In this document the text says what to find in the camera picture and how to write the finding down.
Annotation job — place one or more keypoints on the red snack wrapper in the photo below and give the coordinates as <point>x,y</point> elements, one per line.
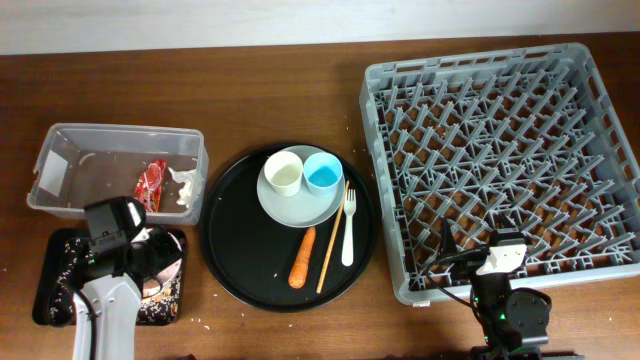
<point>148,190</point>

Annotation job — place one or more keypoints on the white plastic fork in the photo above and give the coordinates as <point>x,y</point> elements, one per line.
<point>350,207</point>

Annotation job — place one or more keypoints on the white bowl with food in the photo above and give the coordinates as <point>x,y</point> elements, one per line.
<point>160,282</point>

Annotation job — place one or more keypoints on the black rectangular tray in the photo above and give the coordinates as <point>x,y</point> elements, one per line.
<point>50,265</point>

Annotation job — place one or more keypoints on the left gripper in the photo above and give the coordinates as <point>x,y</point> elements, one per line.
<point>169,251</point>

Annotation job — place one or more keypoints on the orange carrot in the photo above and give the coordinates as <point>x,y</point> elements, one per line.
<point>299,270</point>

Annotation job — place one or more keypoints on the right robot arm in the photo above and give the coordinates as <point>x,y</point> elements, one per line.
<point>514,320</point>

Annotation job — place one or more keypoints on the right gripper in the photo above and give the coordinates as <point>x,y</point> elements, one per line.
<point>469,263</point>

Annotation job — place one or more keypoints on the light blue cup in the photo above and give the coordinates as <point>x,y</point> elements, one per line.
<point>322,172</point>

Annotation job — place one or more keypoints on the cream cup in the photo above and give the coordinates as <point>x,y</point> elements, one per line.
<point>283,171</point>

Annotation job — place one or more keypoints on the clear plastic waste bin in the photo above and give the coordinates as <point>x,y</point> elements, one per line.
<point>106,160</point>

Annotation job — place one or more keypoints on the grey dishwasher rack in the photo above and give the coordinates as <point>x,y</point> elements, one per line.
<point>529,134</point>

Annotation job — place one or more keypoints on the white label on bin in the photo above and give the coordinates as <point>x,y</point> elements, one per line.
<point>53,173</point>

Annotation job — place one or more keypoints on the pale green plate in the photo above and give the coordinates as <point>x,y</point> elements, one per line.
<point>303,209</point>

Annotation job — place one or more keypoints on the wooden chopstick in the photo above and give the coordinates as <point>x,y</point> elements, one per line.
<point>331,243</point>

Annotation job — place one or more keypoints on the spilled rice food waste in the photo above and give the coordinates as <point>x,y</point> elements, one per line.
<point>160,307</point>

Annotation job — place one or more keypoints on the round black serving tray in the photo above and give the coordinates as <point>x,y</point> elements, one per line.
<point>251,254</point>

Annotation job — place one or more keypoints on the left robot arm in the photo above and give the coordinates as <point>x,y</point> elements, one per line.
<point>107,287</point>

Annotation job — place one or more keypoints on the white tissue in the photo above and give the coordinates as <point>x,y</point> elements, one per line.
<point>192,185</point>

